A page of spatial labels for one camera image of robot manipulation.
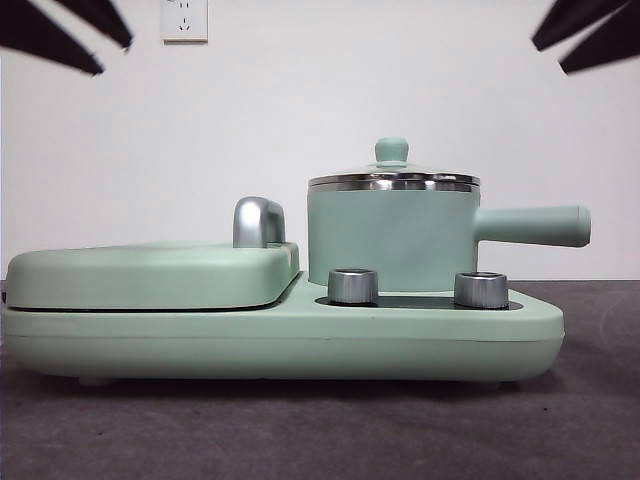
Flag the green griddle cover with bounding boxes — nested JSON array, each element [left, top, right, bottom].
[[4, 239, 301, 308]]

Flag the green breakfast machine base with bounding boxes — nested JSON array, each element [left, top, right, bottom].
[[0, 279, 569, 387]]

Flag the green pot with handle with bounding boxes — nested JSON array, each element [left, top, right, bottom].
[[305, 174, 594, 295]]

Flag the white wall socket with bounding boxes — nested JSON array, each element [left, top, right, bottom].
[[160, 0, 209, 44]]

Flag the silver griddle cover handle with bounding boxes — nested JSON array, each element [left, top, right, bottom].
[[232, 197, 287, 250]]

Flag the silver control knob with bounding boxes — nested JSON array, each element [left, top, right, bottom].
[[327, 268, 380, 306], [453, 271, 510, 309]]

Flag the glass pot lid green knob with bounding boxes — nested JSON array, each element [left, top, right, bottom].
[[307, 137, 482, 189]]

